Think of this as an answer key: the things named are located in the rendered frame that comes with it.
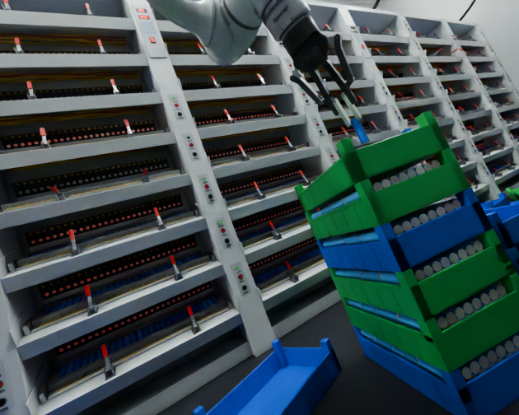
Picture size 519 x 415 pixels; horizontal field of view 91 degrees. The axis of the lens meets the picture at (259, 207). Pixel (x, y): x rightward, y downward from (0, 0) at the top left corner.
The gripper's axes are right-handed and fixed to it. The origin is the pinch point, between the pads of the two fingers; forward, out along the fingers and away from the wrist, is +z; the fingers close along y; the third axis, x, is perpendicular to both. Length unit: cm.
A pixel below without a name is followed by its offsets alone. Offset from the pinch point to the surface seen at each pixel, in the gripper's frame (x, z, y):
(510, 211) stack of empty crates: 15, 50, 18
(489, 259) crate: -20.0, 32.8, 9.7
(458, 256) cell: -21.2, 29.6, 6.1
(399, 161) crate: -15.8, 11.3, 5.5
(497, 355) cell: -29, 44, 5
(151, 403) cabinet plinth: -46, 36, -83
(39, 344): -51, -1, -88
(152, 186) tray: -1, -18, -69
